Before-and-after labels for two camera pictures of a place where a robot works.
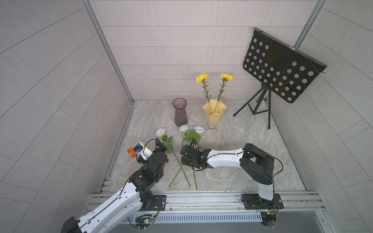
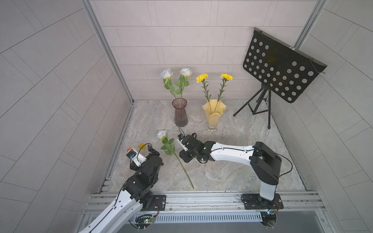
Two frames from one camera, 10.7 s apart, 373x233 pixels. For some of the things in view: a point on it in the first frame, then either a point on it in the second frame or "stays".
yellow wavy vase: [213, 109] stays
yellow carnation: [201, 78] stays
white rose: [199, 131] to [166, 74]
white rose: [183, 129] to [185, 72]
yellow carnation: [224, 77] stays
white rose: [161, 133] stays
